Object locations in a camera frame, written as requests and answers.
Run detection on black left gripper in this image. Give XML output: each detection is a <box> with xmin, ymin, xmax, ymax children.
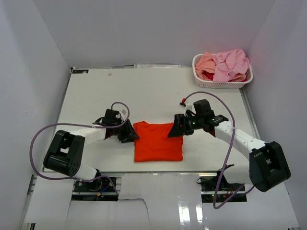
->
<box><xmin>112</xmin><ymin>119</ymin><xmax>139</xmax><ymax>143</ymax></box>

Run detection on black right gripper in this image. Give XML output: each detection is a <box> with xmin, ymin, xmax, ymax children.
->
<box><xmin>167</xmin><ymin>114</ymin><xmax>204</xmax><ymax>138</ymax></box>

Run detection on orange t shirt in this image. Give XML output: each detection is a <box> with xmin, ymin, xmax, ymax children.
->
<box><xmin>133</xmin><ymin>121</ymin><xmax>183</xmax><ymax>162</ymax></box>

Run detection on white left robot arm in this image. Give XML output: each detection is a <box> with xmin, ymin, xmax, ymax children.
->
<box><xmin>43</xmin><ymin>109</ymin><xmax>140</xmax><ymax>191</ymax></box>

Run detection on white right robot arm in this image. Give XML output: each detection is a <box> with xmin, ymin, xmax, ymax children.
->
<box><xmin>167</xmin><ymin>99</ymin><xmax>291</xmax><ymax>192</ymax></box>

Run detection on white perforated laundry basket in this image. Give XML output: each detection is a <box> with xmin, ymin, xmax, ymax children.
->
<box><xmin>192</xmin><ymin>53</ymin><xmax>254</xmax><ymax>89</ymax></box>

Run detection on magenta t shirt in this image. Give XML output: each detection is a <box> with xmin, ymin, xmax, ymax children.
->
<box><xmin>202</xmin><ymin>71</ymin><xmax>214</xmax><ymax>81</ymax></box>

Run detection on peach t shirt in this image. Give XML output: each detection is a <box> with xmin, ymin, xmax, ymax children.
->
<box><xmin>195</xmin><ymin>52</ymin><xmax>216</xmax><ymax>80</ymax></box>

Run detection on black table label sticker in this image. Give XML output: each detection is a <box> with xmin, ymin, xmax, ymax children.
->
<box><xmin>72</xmin><ymin>69</ymin><xmax>89</xmax><ymax>74</ymax></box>

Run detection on light pink t shirt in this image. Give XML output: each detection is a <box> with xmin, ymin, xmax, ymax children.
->
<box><xmin>213</xmin><ymin>49</ymin><xmax>249</xmax><ymax>83</ymax></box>

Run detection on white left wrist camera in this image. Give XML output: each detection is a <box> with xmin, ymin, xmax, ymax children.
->
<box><xmin>116</xmin><ymin>109</ymin><xmax>128</xmax><ymax>121</ymax></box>

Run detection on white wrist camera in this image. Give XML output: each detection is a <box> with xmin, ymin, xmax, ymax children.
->
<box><xmin>179</xmin><ymin>98</ymin><xmax>192</xmax><ymax>112</ymax></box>
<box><xmin>116</xmin><ymin>109</ymin><xmax>128</xmax><ymax>121</ymax></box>

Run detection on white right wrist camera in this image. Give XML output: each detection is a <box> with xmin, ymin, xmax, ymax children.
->
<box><xmin>179</xmin><ymin>98</ymin><xmax>192</xmax><ymax>112</ymax></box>

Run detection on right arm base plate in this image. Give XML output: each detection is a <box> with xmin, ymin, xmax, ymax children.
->
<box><xmin>196</xmin><ymin>175</ymin><xmax>247</xmax><ymax>203</ymax></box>

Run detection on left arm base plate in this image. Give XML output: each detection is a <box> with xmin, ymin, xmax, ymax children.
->
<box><xmin>71</xmin><ymin>177</ymin><xmax>118</xmax><ymax>202</ymax></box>

